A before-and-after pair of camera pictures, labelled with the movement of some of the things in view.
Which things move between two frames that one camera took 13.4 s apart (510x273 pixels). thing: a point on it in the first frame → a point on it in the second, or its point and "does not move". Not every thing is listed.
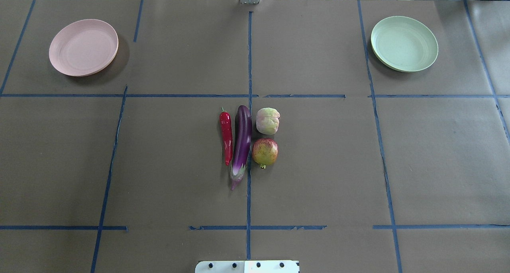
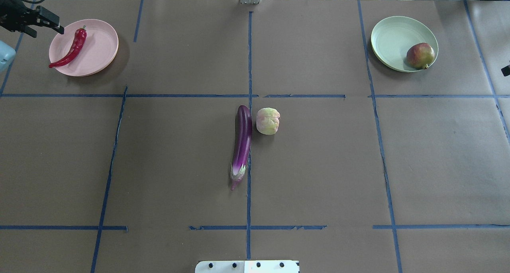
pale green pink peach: [267, 120] does not move
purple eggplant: [243, 134] does not move
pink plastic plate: [83, 47] does not move
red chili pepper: [226, 136] → [79, 39]
